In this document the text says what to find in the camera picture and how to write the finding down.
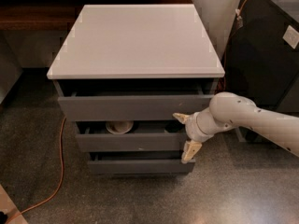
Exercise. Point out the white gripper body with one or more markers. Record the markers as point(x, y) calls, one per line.
point(192, 128)

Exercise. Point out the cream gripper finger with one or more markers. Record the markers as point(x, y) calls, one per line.
point(182, 118)
point(190, 149)

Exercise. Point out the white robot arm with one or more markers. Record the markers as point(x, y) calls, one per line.
point(227, 111)

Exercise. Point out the grey drawer cabinet white top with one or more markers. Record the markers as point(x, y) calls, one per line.
point(137, 46)

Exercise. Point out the grey top drawer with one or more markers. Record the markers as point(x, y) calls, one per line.
point(99, 103)

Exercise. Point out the white ceramic bowl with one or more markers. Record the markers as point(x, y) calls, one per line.
point(119, 127)

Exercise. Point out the dark wooden shelf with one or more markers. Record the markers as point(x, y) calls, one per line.
point(57, 15)

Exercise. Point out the white wall outlet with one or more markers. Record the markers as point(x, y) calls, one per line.
point(291, 36)

